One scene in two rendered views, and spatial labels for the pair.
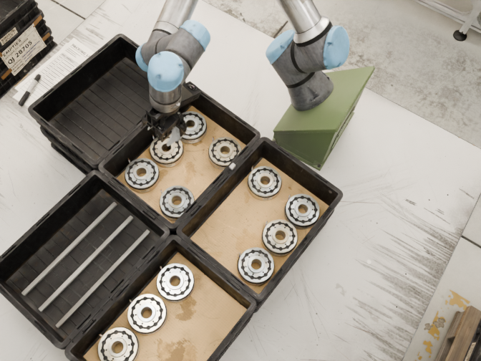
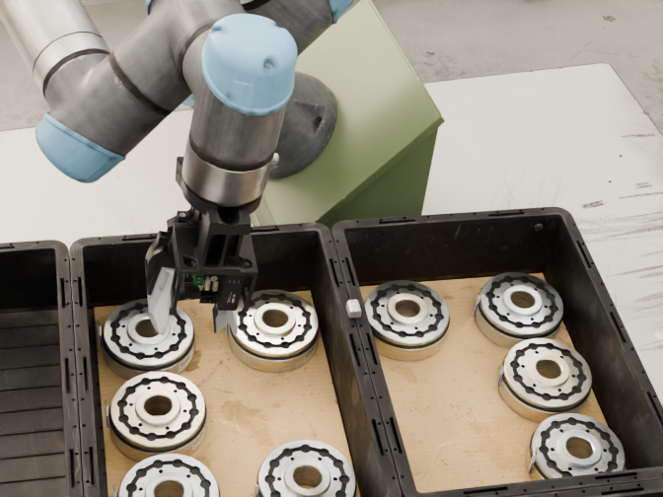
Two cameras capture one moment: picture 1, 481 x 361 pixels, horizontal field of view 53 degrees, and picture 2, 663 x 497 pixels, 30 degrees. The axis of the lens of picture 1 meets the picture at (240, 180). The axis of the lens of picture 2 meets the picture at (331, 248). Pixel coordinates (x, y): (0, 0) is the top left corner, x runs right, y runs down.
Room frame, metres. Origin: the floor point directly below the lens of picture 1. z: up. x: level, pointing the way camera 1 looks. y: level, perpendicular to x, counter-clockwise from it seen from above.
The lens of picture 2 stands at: (0.05, 0.75, 1.92)
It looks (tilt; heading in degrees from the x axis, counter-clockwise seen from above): 44 degrees down; 310
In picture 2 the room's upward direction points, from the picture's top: 7 degrees clockwise
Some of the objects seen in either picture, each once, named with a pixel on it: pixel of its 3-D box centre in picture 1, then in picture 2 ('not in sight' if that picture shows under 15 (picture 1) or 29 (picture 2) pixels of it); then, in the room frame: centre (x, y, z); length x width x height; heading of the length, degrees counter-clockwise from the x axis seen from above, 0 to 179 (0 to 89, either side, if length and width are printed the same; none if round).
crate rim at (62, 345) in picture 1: (80, 253); not in sight; (0.32, 0.40, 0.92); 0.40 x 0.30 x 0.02; 146
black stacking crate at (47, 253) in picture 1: (85, 258); not in sight; (0.32, 0.40, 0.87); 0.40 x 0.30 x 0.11; 146
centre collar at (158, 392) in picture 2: (166, 147); (158, 406); (0.69, 0.24, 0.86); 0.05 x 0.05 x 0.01
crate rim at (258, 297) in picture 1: (261, 213); (494, 344); (0.49, -0.07, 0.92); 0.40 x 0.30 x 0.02; 146
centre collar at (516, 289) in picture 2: (303, 209); (522, 301); (0.54, -0.19, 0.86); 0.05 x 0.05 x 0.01
